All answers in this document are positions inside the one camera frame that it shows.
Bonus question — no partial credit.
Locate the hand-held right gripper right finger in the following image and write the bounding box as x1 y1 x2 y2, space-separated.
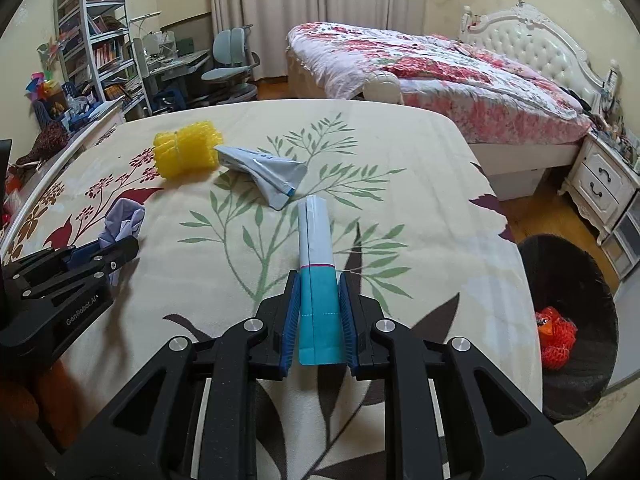
339 271 588 480

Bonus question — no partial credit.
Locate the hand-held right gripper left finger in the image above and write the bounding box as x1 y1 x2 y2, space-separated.
52 270 303 480

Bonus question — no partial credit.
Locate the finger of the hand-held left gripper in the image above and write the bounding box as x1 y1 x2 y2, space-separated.
10 249 101 287
22 236 141 299

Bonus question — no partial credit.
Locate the teal and white tube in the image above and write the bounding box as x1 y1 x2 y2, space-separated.
296 195 346 367

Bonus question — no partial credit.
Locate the blue-grey cloth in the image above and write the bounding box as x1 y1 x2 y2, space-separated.
97 199 147 286

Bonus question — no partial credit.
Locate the red foam net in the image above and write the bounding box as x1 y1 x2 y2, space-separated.
539 317 577 372

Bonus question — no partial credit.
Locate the black trash bin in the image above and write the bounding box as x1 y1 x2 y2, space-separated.
517 234 621 422

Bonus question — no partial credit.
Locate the orange cloth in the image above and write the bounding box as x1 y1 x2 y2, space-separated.
0 360 76 451

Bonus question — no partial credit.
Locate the dark brown fuzzy item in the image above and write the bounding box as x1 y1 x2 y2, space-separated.
15 122 71 168

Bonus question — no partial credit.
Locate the yellow foam net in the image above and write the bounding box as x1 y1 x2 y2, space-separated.
152 120 224 178

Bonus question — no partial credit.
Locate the blue basket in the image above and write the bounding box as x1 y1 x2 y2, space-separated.
32 97 73 133

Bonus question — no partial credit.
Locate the grey foil packet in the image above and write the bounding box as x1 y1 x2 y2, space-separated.
214 145 308 211

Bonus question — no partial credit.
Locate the colourful toy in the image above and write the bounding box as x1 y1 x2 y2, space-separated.
25 72 56 103

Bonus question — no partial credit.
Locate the grey study desk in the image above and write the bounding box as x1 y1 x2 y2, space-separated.
132 32 211 111

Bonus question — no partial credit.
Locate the white bookshelf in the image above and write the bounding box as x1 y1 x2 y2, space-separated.
54 0 151 116

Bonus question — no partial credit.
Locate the white bed base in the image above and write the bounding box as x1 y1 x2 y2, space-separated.
470 140 586 201

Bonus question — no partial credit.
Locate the white padded footboard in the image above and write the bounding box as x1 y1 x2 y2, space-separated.
362 70 403 106

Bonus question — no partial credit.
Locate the desk lamp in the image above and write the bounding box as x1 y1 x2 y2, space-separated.
129 10 163 36

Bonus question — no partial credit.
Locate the grey desk chair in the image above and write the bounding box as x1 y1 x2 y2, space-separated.
201 25 262 108

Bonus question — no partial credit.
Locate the bed with floral quilt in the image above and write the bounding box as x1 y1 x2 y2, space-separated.
286 22 596 146

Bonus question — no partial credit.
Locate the white nightstand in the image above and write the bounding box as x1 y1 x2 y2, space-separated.
559 132 640 241

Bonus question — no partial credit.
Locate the plastic drawer unit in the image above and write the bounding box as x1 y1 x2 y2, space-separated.
602 205 640 281

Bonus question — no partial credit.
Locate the nightstand clutter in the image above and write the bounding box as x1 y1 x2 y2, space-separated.
592 67 640 161

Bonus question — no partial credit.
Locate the white padded headboard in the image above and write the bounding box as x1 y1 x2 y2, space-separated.
459 4 608 106

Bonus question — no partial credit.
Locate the white bed frame rail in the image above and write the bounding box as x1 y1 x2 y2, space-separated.
0 105 126 246

